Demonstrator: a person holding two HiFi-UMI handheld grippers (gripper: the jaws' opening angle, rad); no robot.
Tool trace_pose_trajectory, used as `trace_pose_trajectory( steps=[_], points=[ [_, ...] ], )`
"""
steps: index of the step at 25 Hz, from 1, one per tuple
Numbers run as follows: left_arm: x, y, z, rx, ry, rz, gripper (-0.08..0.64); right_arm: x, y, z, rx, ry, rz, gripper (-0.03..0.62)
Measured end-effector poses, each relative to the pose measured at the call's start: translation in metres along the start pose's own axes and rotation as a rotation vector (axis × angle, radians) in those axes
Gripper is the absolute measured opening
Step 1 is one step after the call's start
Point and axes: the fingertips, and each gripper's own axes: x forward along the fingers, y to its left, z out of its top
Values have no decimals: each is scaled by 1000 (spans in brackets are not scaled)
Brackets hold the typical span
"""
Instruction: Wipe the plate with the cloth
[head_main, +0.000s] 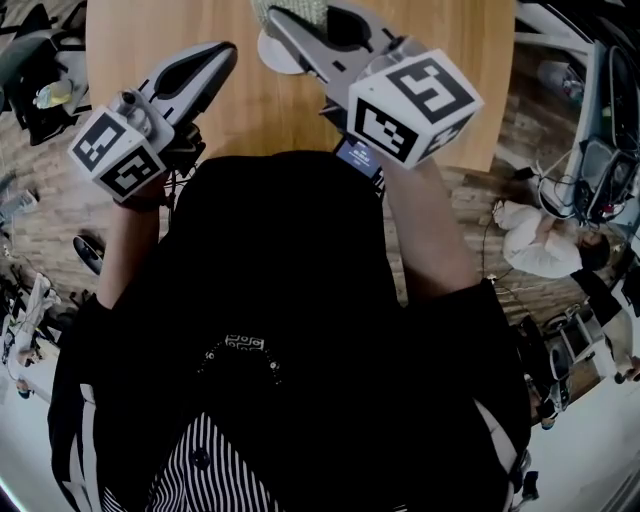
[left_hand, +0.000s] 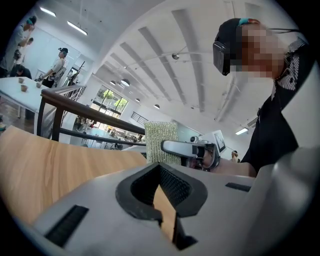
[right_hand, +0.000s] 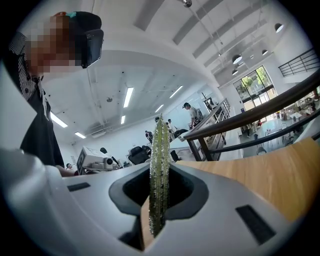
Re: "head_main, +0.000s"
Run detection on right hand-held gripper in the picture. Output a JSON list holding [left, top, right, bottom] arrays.
[[267, 1, 485, 201]]

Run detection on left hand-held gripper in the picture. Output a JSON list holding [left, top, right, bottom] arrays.
[[67, 41, 239, 204]]

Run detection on pale knitted cloth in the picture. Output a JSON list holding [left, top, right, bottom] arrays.
[[249, 0, 329, 37]]

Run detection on white plate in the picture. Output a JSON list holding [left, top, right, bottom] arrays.
[[257, 28, 329, 77]]

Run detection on person's right forearm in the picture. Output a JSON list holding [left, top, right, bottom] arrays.
[[382, 159, 485, 307]]

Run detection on person's left forearm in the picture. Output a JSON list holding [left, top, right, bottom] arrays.
[[97, 177, 171, 310]]

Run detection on pale yellow bottle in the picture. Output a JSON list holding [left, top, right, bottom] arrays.
[[33, 78, 76, 109]]

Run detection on black office chair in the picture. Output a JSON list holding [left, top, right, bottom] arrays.
[[0, 0, 91, 146]]

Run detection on person's black clothing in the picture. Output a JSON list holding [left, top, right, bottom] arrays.
[[47, 149, 534, 512]]

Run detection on black oval bag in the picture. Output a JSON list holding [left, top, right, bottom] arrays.
[[72, 234, 106, 276]]

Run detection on beaded patterned pendant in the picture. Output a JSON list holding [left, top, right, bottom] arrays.
[[197, 333, 284, 386]]

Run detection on black-white striped shirt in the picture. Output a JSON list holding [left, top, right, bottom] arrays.
[[99, 410, 281, 512]]

